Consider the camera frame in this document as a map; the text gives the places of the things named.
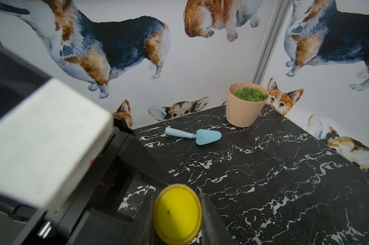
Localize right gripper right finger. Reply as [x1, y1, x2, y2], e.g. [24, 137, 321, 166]
[199, 191, 237, 245]

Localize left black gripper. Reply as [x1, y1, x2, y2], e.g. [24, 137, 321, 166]
[14, 116, 177, 245]

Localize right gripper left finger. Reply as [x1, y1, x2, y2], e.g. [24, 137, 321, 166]
[123, 195, 156, 245]

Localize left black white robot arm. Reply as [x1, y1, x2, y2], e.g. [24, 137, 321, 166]
[0, 43, 175, 245]

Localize light blue garden trowel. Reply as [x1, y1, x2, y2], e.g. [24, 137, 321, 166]
[165, 127, 222, 146]

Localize beige pot with green plant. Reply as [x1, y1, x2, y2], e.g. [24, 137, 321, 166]
[226, 82, 269, 128]

